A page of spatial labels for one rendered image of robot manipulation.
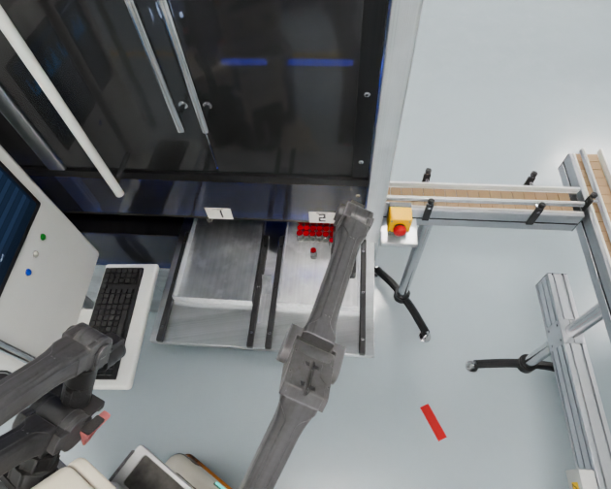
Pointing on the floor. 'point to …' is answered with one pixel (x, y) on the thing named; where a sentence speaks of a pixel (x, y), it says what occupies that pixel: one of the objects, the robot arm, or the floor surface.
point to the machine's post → (391, 104)
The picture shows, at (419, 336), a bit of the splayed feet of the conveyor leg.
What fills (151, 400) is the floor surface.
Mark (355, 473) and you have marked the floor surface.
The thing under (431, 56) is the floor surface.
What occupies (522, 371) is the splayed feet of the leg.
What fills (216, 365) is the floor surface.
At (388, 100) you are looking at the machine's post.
